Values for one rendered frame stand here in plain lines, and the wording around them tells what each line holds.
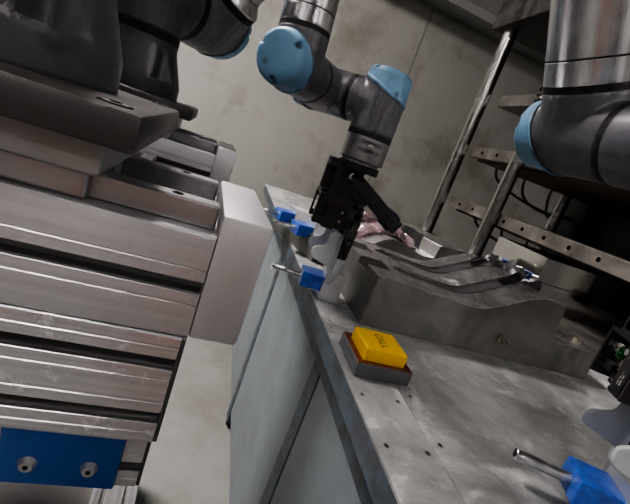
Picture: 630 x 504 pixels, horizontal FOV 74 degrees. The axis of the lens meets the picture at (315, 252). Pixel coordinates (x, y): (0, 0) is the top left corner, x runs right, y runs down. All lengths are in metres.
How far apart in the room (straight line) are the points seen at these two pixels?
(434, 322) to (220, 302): 0.53
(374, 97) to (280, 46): 0.17
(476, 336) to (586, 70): 0.50
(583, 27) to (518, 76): 3.82
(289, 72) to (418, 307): 0.42
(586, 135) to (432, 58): 3.42
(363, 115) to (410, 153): 3.10
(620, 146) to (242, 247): 0.32
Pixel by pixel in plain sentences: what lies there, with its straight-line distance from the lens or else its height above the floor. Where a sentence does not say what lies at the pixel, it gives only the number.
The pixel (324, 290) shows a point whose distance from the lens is 0.74.
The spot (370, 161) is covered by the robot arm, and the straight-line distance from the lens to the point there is 0.69.
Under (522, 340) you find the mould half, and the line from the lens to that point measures 0.87.
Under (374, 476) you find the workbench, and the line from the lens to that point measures 0.46.
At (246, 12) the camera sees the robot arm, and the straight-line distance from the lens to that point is 0.88.
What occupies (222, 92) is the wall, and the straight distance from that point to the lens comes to 3.40.
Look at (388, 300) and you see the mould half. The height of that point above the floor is 0.85.
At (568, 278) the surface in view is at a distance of 1.66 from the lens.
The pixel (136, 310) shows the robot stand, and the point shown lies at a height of 0.92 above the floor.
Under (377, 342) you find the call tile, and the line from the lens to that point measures 0.57.
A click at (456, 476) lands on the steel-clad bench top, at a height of 0.80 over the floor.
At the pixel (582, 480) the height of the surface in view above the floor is 0.84.
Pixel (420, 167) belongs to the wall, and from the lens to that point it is 3.85.
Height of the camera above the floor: 1.05
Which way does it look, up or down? 14 degrees down
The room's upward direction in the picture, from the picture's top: 20 degrees clockwise
